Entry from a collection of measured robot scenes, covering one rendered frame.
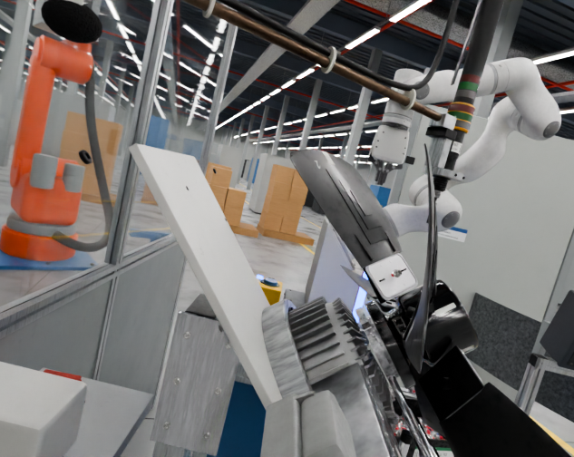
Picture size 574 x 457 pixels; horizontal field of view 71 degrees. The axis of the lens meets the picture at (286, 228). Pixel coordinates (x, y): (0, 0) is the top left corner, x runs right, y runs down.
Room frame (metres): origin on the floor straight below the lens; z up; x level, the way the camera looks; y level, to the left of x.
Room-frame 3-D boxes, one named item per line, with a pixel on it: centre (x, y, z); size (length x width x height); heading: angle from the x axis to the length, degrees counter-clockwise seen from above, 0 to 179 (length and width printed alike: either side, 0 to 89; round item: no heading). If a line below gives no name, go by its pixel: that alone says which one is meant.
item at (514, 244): (2.53, -1.18, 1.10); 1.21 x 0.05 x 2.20; 90
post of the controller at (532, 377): (1.09, -0.77, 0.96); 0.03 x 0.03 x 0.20; 0
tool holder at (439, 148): (0.72, -0.24, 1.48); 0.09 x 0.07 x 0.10; 125
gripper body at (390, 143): (1.22, -0.24, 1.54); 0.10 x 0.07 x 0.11; 91
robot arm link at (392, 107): (1.22, -0.24, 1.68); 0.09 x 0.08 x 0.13; 9
